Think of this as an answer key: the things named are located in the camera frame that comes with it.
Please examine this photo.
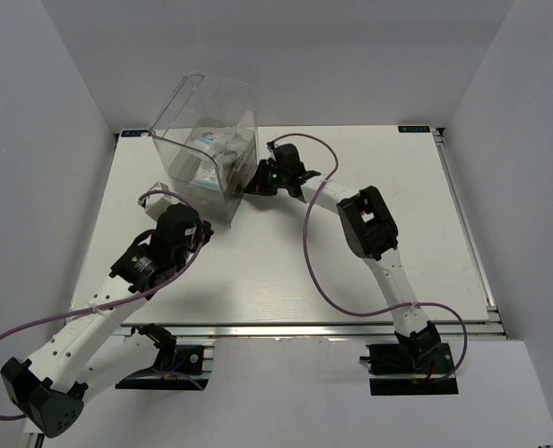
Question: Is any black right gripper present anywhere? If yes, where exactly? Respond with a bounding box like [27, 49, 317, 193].
[243, 160, 289, 197]

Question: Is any aluminium front rail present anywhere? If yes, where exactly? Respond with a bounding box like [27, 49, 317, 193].
[103, 321, 506, 340]

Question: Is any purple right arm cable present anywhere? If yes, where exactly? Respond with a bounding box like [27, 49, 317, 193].
[269, 133, 469, 386]

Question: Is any white cotton pad pack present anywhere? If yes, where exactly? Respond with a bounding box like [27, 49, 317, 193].
[192, 132, 234, 156]
[193, 152, 237, 190]

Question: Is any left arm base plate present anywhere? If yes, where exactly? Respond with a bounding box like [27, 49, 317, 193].
[115, 324, 211, 391]

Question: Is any smoked acrylic drawer organizer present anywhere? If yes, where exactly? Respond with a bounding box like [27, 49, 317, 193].
[168, 127, 257, 226]

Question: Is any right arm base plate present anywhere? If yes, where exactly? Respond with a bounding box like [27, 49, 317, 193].
[359, 343, 459, 397]

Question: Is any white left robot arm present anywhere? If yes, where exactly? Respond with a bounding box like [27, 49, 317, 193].
[1, 203, 213, 438]

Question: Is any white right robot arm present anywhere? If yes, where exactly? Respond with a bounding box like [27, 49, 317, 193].
[245, 141, 441, 372]

